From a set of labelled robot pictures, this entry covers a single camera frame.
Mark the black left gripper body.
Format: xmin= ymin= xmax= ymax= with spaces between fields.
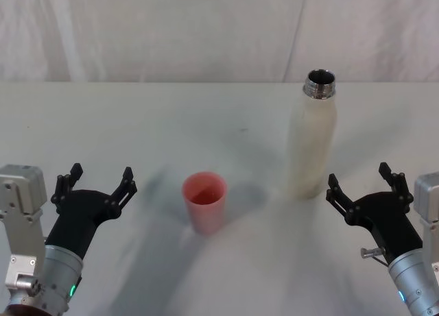
xmin=45 ymin=189 xmax=120 ymax=261

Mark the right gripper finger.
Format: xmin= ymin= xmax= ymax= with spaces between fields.
xmin=378 ymin=162 xmax=414 ymax=206
xmin=325 ymin=173 xmax=360 ymax=225

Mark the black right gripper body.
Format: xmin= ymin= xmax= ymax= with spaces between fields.
xmin=347 ymin=191 xmax=425 ymax=263

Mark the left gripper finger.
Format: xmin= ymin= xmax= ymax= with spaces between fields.
xmin=104 ymin=166 xmax=138 ymax=218
xmin=50 ymin=162 xmax=84 ymax=204

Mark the cream vacuum bottle steel neck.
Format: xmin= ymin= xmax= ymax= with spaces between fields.
xmin=285 ymin=69 xmax=339 ymax=201

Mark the white table cloth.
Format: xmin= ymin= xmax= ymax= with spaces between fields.
xmin=0 ymin=80 xmax=439 ymax=316

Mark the pink cup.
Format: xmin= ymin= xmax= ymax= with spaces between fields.
xmin=180 ymin=171 xmax=228 ymax=236

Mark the white curtain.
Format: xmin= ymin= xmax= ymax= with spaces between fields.
xmin=0 ymin=0 xmax=439 ymax=84

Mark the thin cable with silver plug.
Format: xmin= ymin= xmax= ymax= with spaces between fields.
xmin=360 ymin=247 xmax=391 ymax=267

